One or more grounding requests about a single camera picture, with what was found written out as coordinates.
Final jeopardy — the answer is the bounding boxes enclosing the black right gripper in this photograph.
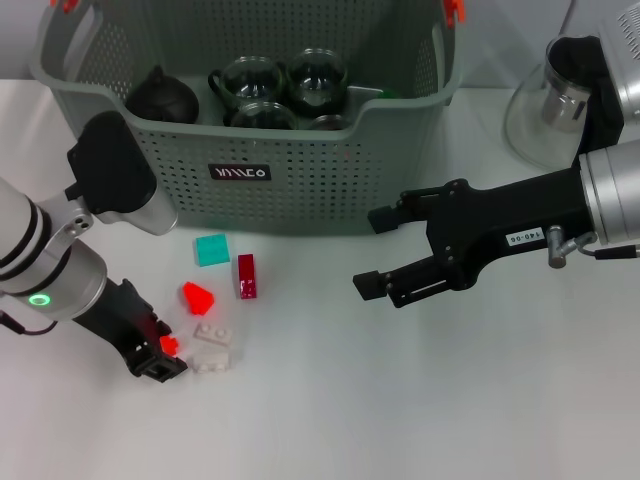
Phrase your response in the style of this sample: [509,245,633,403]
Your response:
[352,166,587,310]

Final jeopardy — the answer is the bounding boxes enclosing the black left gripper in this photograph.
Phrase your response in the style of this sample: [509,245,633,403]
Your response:
[71,277,190,385]

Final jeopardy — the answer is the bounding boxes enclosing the glass teacup with black base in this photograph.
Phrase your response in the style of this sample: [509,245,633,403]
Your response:
[224,99,300,131]
[305,113,352,132]
[207,56,287,105]
[285,48,350,116]

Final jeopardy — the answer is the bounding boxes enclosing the grey perforated storage bin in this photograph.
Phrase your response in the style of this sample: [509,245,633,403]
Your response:
[29,0,464,236]

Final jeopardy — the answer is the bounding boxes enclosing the white flat toy brick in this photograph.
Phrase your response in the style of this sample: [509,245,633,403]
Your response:
[188,351,235,375]
[193,322,237,348]

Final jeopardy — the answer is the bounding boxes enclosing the red sloped toy brick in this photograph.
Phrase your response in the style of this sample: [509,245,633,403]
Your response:
[181,281,218,317]

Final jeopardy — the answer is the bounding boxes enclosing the teal toy brick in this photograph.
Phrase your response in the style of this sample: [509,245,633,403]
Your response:
[193,233,232,268]

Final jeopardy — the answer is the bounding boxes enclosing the dark red toy brick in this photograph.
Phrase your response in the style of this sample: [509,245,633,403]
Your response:
[237,253,261,300]

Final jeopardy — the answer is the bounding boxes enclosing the black ceramic teapot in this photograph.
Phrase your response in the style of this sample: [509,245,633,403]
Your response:
[124,64,200,124]

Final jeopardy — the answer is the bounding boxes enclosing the left gripper cable with connector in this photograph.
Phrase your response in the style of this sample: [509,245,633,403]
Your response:
[0,308,60,336]

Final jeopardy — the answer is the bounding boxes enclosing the gripper cable with connector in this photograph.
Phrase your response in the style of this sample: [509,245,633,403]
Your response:
[0,308,60,336]
[546,224,640,271]

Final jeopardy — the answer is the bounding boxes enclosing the right gripper cable with connector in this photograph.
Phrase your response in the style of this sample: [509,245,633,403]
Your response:
[546,224,640,271]

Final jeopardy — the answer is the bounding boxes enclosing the glass teapot with black handle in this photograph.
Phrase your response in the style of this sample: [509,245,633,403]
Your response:
[503,34,626,172]

